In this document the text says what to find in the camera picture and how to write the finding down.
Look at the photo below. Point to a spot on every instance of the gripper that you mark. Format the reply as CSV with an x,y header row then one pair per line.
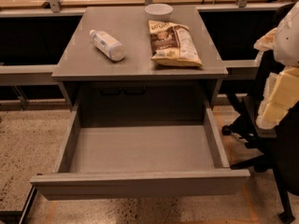
x,y
288,39

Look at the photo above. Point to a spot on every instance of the black office chair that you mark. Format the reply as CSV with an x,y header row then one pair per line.
x,y
280,145

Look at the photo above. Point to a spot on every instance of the brown snack bag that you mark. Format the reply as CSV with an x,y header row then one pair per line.
x,y
172,45

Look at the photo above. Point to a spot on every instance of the white round bowl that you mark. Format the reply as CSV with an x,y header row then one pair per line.
x,y
158,12

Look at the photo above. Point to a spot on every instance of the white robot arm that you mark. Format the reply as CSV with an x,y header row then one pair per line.
x,y
283,40

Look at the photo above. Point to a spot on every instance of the grey drawer cabinet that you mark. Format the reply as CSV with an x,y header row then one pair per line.
x,y
137,91

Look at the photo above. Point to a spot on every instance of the grey top drawer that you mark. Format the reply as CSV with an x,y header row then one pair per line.
x,y
164,142

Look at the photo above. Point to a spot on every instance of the white plastic bottle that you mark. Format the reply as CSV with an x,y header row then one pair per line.
x,y
109,45

